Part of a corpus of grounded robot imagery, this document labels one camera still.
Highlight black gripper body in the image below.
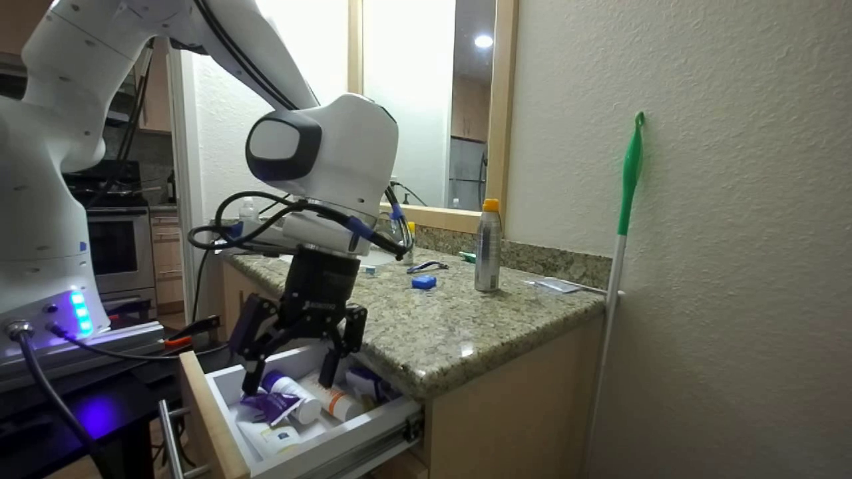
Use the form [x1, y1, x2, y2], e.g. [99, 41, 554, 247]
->
[277, 245, 368, 343]

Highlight white drawer with wood front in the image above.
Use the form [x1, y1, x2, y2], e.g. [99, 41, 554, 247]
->
[176, 342, 427, 479]

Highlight white dark labelled tube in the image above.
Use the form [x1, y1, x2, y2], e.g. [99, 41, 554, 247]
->
[340, 367, 393, 408]

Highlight white bottle with purple cap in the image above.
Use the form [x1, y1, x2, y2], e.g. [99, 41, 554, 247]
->
[262, 370, 323, 427]

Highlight purple toothpaste tube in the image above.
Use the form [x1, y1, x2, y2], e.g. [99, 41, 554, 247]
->
[238, 388, 303, 428]

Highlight white orange thinkbaby tube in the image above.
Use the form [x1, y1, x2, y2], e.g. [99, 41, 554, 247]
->
[323, 387, 368, 420]

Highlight orange clamp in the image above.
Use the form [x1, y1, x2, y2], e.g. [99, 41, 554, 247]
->
[159, 330, 199, 351]

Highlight dark blue razor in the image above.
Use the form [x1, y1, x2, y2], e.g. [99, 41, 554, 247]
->
[407, 258, 453, 278]

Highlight wooden kitchen drawer unit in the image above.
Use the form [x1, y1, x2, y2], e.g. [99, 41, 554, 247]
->
[146, 211, 186, 314]

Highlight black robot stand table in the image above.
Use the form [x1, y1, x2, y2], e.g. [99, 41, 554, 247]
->
[0, 342, 222, 479]

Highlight silver spray can orange cap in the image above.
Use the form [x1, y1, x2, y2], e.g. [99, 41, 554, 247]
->
[475, 194, 506, 295]

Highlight wooden vanity cabinet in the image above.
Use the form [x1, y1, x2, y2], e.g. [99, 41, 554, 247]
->
[219, 262, 609, 479]

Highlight clear plastic packet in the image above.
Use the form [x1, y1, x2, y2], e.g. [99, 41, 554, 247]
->
[525, 274, 589, 298]

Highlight wooden kitchen cabinet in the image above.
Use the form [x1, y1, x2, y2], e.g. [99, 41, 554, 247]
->
[130, 37, 176, 135]

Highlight wood framed mirror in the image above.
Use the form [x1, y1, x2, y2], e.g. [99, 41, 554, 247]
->
[345, 0, 522, 235]

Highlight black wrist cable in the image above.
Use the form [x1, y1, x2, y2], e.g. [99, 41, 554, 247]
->
[186, 189, 412, 265]

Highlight metal drawer handle bar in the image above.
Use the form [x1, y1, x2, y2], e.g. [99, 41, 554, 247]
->
[156, 396, 184, 479]

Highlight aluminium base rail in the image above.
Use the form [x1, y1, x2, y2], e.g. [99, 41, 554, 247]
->
[0, 319, 167, 367]

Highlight black base cable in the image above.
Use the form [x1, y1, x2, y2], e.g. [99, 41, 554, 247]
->
[9, 322, 103, 460]
[46, 322, 215, 366]

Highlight green white mop handle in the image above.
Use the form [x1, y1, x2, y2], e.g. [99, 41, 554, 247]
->
[580, 109, 650, 479]

